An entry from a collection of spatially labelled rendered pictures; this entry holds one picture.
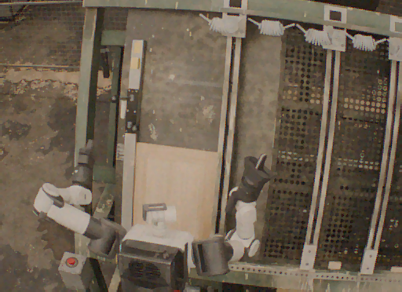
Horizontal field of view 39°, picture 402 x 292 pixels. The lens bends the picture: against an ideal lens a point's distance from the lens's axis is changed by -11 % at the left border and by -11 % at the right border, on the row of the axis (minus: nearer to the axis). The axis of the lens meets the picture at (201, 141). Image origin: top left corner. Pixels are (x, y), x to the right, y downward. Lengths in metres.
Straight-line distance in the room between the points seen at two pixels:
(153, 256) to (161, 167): 0.68
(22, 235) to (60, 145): 0.96
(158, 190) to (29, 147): 2.28
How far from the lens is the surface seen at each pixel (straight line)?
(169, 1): 2.66
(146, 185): 2.85
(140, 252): 2.27
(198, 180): 2.79
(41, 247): 4.21
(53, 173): 4.67
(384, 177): 2.71
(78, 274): 2.84
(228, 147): 2.67
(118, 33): 2.86
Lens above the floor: 3.19
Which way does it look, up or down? 43 degrees down
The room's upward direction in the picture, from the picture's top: 3 degrees counter-clockwise
